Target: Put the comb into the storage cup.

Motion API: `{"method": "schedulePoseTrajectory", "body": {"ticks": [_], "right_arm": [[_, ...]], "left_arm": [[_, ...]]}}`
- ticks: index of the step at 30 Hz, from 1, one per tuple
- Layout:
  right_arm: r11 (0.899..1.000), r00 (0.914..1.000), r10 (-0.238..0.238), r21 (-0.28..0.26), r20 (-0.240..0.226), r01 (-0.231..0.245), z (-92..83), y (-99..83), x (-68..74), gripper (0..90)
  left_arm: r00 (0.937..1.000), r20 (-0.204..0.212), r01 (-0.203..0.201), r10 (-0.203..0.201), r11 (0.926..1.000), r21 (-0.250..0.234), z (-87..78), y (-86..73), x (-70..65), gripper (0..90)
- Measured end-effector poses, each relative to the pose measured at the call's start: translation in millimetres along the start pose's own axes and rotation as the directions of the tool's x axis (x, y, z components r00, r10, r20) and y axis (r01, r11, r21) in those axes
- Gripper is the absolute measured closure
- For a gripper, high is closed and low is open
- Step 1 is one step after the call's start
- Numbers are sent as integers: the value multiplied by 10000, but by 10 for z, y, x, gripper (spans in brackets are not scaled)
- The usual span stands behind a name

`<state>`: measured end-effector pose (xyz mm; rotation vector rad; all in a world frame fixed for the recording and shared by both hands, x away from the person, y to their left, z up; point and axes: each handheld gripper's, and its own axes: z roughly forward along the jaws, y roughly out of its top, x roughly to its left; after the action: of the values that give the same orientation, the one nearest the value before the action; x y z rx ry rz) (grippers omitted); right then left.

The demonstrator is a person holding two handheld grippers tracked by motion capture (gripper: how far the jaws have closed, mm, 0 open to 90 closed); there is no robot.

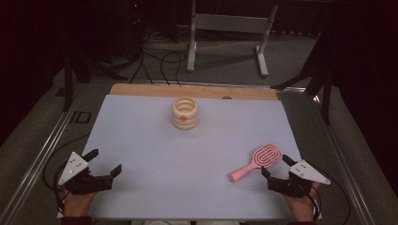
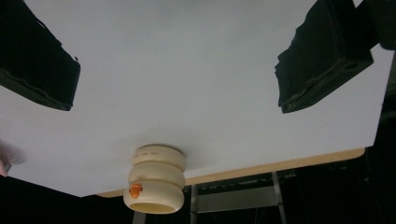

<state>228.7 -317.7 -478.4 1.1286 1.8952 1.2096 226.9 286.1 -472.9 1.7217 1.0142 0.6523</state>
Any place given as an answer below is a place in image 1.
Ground pink hairbrush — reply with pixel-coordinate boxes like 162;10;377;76
228;143;283;184

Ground person's left hand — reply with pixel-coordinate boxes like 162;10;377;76
62;189;97;218

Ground small black floor bracket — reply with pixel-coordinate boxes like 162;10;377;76
69;111;93;125

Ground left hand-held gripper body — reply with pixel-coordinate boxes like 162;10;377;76
58;152;114;195

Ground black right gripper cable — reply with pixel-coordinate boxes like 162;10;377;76
308;172;352;225

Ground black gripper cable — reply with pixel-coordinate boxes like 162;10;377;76
308;172;352;225
41;133;92;215

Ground cream ribbed cup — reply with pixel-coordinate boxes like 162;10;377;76
171;97;200;131

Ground white metal desk frame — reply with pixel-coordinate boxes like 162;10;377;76
186;0;279;78

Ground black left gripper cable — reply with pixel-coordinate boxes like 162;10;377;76
41;133;92;215

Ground black floor cables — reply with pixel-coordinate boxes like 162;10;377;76
129;46;188;86

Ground silver metal rail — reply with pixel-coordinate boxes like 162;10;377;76
0;83;89;225
311;93;378;225

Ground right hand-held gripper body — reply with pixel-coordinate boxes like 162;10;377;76
267;159;331;199

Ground person's right hand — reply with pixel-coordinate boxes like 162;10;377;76
284;183;321;223

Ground black metal stand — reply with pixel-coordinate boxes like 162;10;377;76
61;43;128;113
271;31;334;126

